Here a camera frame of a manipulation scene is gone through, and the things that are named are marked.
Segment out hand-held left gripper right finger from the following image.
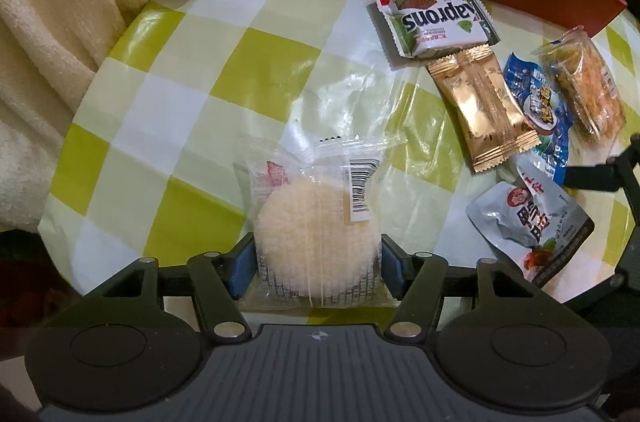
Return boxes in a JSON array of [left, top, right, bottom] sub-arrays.
[[381, 233, 568, 345]]

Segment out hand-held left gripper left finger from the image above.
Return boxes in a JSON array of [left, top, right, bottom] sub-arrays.
[[75, 232, 257, 345]]

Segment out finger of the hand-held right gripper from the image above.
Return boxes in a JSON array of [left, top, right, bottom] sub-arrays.
[[565, 135, 640, 193]]

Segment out round pastry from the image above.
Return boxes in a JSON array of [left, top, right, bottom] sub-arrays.
[[234, 135, 408, 310]]

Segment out silver snack pouch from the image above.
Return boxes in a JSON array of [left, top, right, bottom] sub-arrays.
[[465, 155, 596, 288]]

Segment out clear packet yellow fried snacks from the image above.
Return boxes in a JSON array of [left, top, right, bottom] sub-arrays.
[[530, 25, 628, 138]]

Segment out blue snack packet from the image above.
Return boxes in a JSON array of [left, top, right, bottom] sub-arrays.
[[500, 52, 573, 185]]

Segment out gold striped snack packet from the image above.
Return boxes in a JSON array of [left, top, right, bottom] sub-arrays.
[[427, 44, 541, 175]]

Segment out green white wafer packet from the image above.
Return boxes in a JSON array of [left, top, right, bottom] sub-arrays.
[[371, 0, 501, 66], [375, 0, 493, 59]]

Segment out cream towel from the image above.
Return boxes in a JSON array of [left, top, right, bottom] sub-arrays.
[[0, 0, 151, 233]]

